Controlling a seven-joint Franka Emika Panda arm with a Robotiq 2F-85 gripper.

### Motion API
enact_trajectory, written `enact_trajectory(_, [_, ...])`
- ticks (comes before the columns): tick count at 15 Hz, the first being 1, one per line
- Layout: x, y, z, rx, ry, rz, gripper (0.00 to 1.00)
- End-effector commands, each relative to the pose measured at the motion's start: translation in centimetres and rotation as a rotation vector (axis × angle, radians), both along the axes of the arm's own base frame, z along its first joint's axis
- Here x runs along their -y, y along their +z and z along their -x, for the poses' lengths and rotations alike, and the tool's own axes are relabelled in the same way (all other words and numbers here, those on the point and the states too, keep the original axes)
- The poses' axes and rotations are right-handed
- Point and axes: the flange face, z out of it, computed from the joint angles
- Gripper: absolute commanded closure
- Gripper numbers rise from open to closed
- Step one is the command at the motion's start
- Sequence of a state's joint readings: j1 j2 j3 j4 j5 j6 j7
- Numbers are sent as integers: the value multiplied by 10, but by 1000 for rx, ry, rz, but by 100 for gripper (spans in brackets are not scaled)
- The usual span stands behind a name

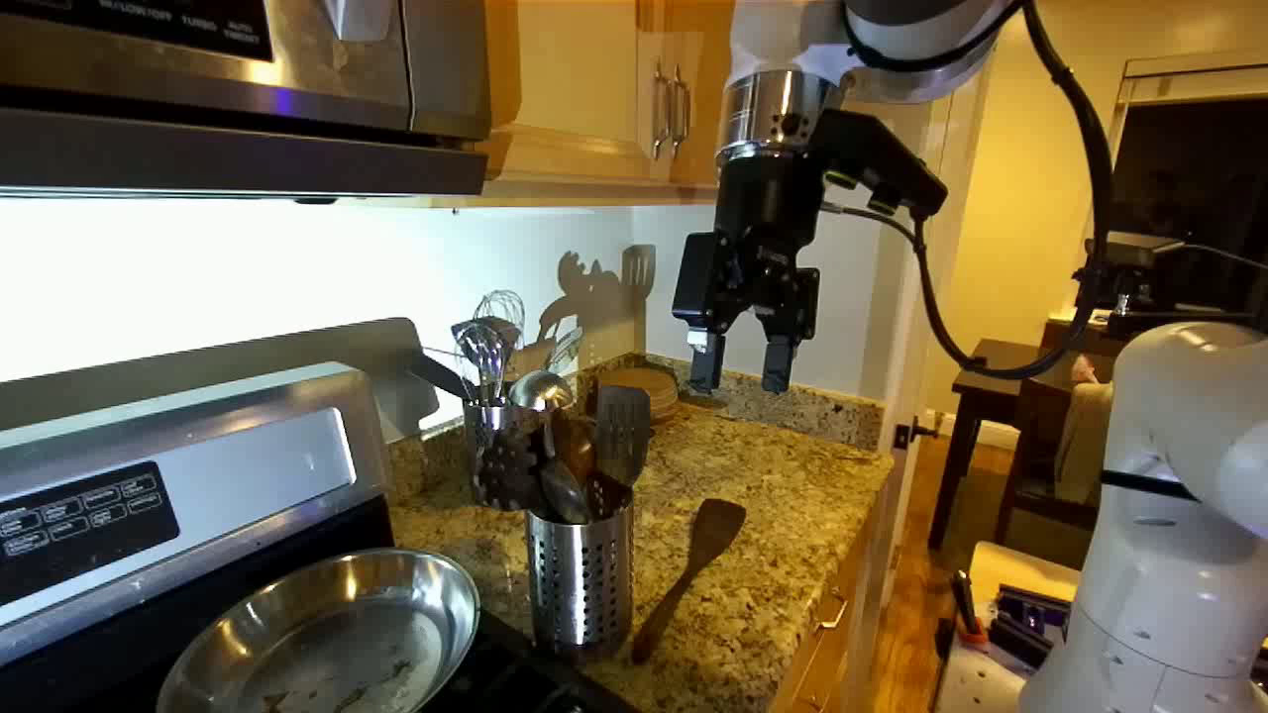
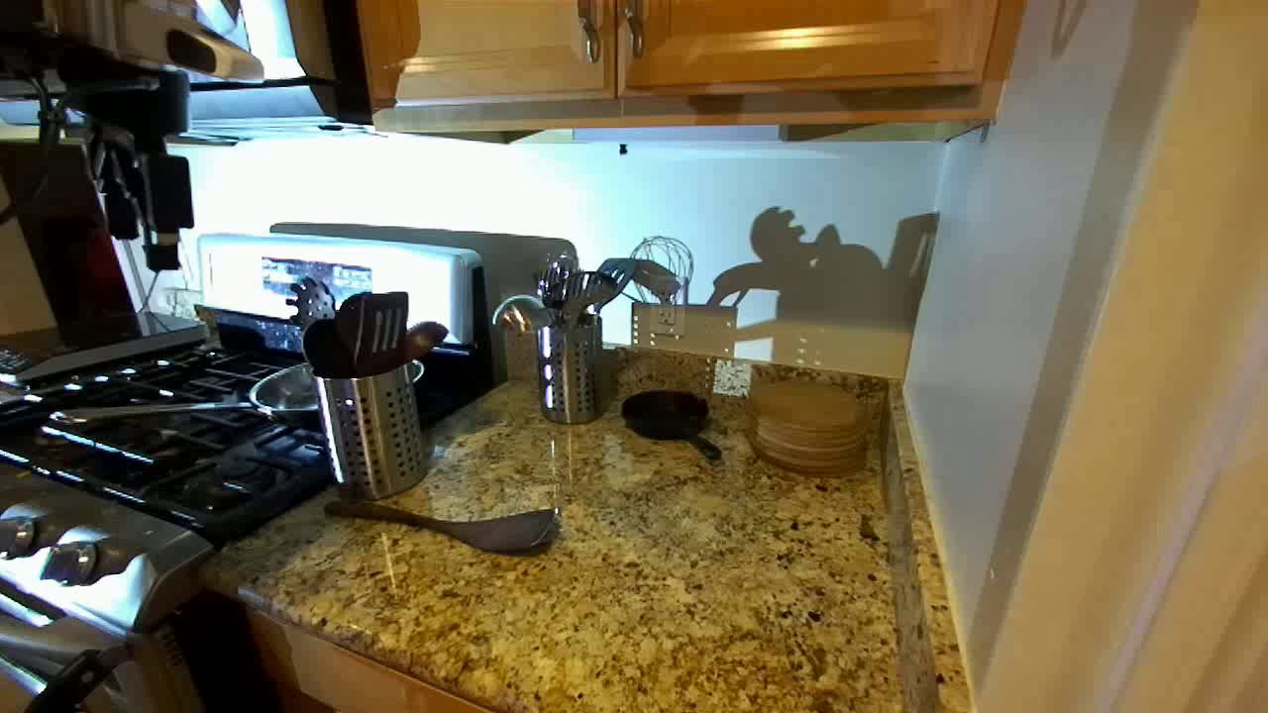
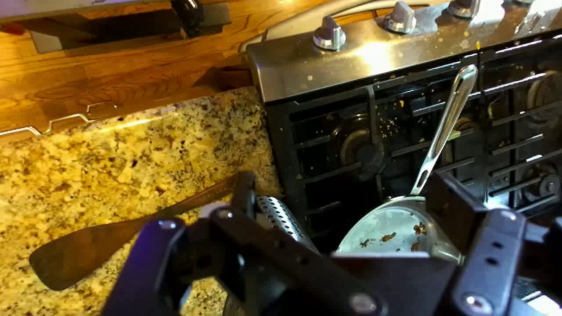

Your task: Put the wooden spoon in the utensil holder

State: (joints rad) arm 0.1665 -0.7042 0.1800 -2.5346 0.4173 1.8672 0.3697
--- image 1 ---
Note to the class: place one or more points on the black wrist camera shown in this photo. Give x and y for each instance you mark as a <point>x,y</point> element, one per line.
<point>860,152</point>

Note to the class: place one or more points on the dark wooden spoon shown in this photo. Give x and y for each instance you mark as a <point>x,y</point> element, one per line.
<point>711,535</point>

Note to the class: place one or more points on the black slotted spatula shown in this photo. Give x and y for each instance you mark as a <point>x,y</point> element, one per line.
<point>620,432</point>

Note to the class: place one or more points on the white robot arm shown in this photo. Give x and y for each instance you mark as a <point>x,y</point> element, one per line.
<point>1171,600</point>

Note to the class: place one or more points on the wire whisk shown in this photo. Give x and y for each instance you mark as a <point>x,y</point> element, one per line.
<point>501,324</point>

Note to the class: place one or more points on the stainless steel microwave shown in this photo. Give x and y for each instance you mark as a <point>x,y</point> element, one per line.
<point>242,96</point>

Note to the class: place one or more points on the steel ladle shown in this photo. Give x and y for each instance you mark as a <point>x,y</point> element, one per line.
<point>543,394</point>

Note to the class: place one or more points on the dark window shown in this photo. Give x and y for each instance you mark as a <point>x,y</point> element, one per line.
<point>1198,173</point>

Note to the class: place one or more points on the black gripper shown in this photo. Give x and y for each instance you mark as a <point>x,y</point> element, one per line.
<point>747,258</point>

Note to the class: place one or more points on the wooden upper cabinet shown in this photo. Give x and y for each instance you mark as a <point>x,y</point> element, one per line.
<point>604,99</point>

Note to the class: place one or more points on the dark wooden side table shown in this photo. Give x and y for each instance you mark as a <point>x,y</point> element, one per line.
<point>1035,415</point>

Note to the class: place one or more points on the steel frying pan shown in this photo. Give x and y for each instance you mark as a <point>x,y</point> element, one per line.
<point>374,633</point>

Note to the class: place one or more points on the perforated steel utensil holder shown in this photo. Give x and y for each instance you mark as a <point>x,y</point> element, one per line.
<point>584,579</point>

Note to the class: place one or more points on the stainless steel stove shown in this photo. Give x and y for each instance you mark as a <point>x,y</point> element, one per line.
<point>140,502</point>

